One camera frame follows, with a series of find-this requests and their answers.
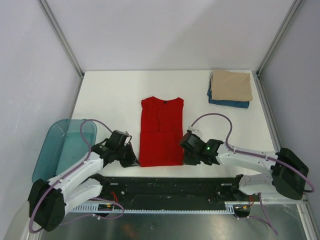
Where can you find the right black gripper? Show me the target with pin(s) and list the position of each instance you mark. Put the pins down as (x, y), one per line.
(188, 161)

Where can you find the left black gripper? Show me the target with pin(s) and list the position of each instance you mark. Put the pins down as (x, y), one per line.
(131, 160)

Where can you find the red t-shirt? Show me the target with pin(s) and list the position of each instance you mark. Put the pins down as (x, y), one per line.
(161, 129)

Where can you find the blue t-shirt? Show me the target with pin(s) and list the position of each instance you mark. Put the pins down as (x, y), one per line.
(227, 103)

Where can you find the beige t-shirt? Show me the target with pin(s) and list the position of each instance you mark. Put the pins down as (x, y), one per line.
(230, 86)

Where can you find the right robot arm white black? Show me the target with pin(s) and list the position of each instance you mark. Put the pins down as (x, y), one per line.
(277, 172)

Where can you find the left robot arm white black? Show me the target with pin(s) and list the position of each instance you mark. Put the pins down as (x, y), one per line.
(51, 200)

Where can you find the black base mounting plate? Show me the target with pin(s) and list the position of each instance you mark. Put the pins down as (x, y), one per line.
(173, 193)

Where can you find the teal translucent plastic bin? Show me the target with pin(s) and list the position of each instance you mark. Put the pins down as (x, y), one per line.
(63, 147)

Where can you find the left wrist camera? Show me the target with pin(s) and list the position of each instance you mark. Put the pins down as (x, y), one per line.
(125, 133)

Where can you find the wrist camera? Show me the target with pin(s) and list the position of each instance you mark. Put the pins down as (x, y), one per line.
(125, 133)
(195, 131)

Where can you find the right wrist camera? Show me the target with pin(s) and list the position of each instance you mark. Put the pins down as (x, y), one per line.
(195, 131)

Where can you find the left aluminium frame post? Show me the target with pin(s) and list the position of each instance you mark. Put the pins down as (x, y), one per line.
(45, 7)

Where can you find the aluminium frame post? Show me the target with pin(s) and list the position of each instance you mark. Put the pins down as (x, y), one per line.
(280, 34)
(45, 7)

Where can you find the right aluminium frame post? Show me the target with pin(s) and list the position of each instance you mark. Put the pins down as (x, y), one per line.
(280, 34)

